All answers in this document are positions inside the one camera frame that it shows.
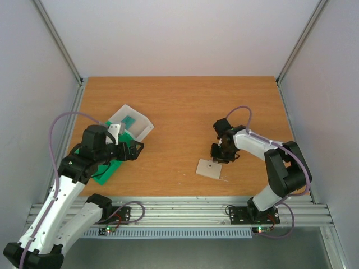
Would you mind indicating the translucent white plastic box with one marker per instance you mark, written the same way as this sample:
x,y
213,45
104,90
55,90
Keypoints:
x,y
141,128

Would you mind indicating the aluminium corner post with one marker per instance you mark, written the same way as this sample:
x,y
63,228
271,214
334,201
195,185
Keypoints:
x,y
304,35
57,39

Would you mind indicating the grey slotted cable duct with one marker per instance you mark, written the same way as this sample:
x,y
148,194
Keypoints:
x,y
172,233

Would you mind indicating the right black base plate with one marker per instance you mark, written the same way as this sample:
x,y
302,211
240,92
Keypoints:
x,y
238,215

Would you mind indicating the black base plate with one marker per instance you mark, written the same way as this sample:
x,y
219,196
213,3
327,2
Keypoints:
x,y
122,215
238,215

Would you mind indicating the left small circuit board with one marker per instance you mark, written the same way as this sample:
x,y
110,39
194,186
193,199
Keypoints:
x,y
106,231

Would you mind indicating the teal card in box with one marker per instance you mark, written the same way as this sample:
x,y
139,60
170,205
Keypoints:
x,y
128,121

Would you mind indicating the aluminium front rail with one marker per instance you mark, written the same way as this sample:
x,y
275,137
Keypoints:
x,y
210,211

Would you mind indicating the small circuit board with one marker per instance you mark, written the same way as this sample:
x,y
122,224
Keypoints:
x,y
261,229
106,231

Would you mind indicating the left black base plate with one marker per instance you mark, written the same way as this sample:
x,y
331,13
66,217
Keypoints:
x,y
122,215

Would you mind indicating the right small circuit board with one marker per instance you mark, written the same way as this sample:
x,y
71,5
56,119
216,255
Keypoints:
x,y
261,229

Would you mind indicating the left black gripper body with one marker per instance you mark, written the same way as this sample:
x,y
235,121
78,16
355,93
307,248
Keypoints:
x,y
121,156

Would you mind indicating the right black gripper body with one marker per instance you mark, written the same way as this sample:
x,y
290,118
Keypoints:
x,y
221,156

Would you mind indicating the right aluminium corner post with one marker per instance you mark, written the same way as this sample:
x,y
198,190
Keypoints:
x,y
304,35

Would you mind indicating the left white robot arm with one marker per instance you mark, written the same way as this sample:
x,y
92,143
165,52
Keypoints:
x,y
48,238

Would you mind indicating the beige card holder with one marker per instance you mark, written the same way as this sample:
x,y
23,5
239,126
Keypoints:
x,y
208,168

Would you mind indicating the left aluminium corner post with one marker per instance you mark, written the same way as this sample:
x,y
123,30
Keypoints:
x,y
57,39

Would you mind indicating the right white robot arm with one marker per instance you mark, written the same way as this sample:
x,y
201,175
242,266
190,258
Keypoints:
x,y
285,165

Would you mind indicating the green plastic tray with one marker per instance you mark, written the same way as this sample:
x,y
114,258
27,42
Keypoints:
x,y
112,165

